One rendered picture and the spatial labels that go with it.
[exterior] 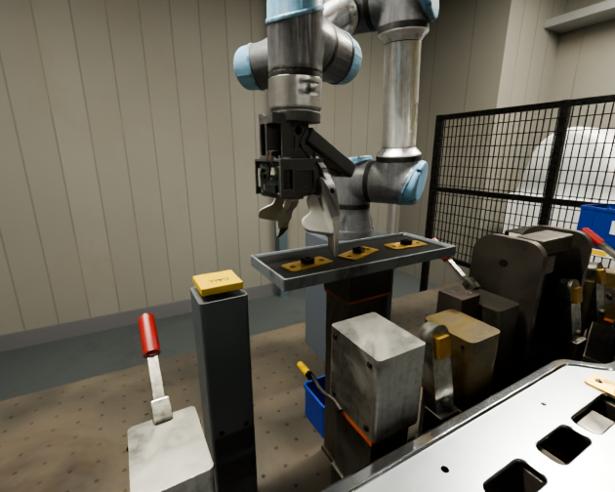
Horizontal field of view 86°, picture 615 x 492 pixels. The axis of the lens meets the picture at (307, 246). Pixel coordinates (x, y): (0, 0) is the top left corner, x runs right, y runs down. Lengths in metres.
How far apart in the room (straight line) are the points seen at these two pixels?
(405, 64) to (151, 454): 0.85
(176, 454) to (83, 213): 2.59
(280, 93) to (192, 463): 0.43
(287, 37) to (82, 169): 2.47
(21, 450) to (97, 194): 2.06
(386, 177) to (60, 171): 2.38
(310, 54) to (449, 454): 0.52
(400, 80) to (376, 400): 0.70
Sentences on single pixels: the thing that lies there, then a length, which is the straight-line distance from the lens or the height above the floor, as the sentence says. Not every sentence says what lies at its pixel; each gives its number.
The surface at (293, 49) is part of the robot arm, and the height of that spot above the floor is 1.46.
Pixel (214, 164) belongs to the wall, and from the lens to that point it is 2.92.
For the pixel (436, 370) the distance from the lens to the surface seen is 0.52.
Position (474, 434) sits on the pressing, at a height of 1.00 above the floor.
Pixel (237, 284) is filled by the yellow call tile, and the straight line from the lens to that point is 0.49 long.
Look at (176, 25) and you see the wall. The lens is 3.02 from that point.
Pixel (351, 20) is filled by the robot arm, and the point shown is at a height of 1.63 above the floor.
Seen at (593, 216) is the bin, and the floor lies 1.13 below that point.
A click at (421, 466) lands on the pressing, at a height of 1.00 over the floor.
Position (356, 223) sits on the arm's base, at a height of 1.15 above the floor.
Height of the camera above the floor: 1.34
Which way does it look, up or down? 15 degrees down
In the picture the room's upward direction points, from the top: straight up
